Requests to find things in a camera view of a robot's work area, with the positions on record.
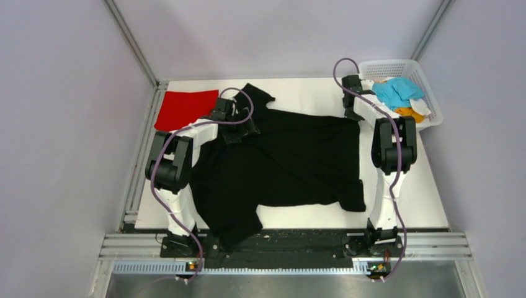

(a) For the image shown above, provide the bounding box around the aluminium corner rail right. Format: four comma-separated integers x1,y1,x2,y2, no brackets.
411,0,455,61

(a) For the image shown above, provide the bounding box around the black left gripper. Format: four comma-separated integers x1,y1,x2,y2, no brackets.
223,107,258,145

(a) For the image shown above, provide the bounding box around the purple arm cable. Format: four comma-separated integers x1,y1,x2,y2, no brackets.
149,87,255,284
332,57,408,282

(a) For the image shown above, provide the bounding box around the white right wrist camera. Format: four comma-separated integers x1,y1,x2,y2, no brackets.
361,79,375,91

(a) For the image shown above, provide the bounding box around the aluminium corner rail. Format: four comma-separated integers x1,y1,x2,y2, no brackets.
102,0,159,88
411,0,455,61

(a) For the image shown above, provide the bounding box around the aluminium front rail frame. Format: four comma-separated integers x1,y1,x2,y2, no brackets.
88,229,483,297

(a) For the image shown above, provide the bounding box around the white garment in basket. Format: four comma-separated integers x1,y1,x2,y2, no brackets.
409,99,432,117

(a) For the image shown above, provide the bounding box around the aluminium corner rail left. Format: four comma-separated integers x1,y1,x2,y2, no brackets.
102,0,159,88

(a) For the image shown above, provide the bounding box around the blue t shirt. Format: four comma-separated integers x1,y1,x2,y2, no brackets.
372,77,425,111

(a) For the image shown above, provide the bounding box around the folded red t shirt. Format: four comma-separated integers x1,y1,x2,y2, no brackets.
154,89,219,132

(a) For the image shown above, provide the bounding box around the white plastic laundry basket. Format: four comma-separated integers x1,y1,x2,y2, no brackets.
359,59,444,131

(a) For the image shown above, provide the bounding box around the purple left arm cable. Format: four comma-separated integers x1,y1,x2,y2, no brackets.
149,87,255,284

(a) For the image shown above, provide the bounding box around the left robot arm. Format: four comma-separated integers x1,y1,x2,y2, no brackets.
145,96,254,258

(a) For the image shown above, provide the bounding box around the black t shirt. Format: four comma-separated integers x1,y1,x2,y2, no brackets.
190,84,366,248

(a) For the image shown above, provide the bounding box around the orange t shirt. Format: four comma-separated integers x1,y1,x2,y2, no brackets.
394,107,426,124

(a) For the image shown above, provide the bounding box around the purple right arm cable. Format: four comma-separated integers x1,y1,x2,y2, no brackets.
332,57,408,282

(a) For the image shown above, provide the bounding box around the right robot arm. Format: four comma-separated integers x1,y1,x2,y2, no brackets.
336,74,417,258

